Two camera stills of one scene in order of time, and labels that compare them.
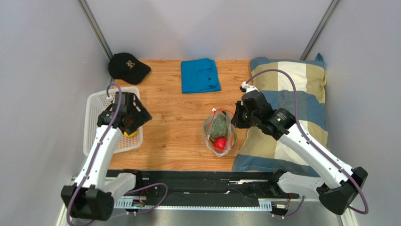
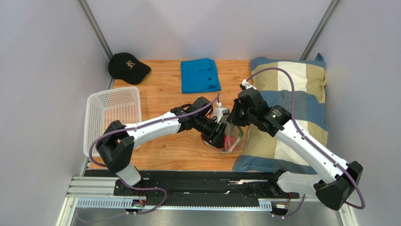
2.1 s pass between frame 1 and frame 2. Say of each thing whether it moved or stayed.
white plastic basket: stayed
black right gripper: stayed
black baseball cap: stayed
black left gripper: moved
